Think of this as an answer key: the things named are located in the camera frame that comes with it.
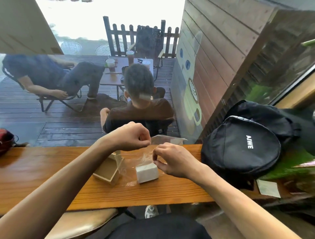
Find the person's right hand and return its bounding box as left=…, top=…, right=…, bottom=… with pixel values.
left=152, top=142, right=205, bottom=180

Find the person's left hand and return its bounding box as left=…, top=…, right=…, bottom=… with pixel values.
left=106, top=121, right=151, bottom=151

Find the clear plastic zip bag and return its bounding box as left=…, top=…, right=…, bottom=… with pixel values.
left=116, top=135, right=187, bottom=187

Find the white napkin stack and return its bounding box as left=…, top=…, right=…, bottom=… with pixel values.
left=136, top=162, right=159, bottom=184

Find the wooden tissue box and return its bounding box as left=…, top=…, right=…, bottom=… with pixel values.
left=93, top=150, right=123, bottom=185

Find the person's right forearm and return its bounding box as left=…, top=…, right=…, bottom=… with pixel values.
left=194, top=163, right=303, bottom=239

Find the person's left forearm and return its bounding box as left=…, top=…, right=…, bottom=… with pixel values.
left=0, top=138, right=116, bottom=239

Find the person's white shoe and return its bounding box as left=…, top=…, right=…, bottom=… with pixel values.
left=144, top=206, right=159, bottom=219

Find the person's black shirt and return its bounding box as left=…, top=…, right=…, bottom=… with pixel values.
left=106, top=213, right=212, bottom=239

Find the black chair wooden armrest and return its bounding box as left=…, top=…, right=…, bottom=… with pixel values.
left=145, top=118, right=175, bottom=137

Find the small brown outdoor table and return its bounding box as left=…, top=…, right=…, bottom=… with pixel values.
left=99, top=57, right=154, bottom=99

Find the black backpack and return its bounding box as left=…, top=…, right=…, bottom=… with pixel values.
left=200, top=99, right=315, bottom=178

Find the black metal folding chair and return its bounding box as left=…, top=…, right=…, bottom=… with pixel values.
left=2, top=66, right=89, bottom=113

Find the white paper note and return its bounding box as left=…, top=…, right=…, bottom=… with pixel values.
left=256, top=179, right=282, bottom=199

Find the black fabric folding chair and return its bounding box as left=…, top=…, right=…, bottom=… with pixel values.
left=128, top=25, right=165, bottom=82

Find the tan cushioned stool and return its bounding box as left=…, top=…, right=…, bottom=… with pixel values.
left=45, top=208, right=118, bottom=239

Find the dark wooden picket fence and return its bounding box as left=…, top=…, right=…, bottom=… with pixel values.
left=103, top=16, right=179, bottom=58

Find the green turf mat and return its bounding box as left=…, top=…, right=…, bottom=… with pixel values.
left=258, top=147, right=315, bottom=182

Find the red helmet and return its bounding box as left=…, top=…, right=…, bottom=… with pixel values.
left=0, top=128, right=19, bottom=156

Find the beige paper window poster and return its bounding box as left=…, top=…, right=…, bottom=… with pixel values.
left=0, top=0, right=64, bottom=56

